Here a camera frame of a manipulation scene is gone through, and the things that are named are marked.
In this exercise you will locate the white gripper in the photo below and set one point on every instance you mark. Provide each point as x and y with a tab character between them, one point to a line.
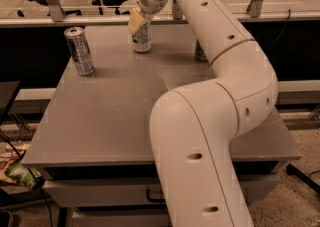
150	3

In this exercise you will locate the white 7up can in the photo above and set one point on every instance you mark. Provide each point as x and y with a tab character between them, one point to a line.
142	40

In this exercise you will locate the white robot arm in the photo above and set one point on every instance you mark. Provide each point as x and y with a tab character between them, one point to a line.
191	126

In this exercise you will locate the silver slim can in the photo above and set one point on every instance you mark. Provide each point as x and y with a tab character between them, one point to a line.
79	50

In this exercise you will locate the green soda can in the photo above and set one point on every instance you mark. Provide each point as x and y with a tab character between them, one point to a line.
199	53

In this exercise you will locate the black side table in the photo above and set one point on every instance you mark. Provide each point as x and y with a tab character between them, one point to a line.
8	93

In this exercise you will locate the grey cabinet top drawer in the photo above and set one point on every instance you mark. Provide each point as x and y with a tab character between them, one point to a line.
132	191

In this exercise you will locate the brown snack bag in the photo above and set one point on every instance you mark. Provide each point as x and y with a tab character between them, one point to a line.
8	157

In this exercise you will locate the green snack bag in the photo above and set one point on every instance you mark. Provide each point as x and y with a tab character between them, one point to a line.
26	176

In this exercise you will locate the black stand leg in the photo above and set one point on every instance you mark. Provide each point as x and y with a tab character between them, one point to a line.
293	171

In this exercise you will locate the black drawer handle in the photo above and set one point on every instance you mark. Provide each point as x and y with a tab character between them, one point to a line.
153	197

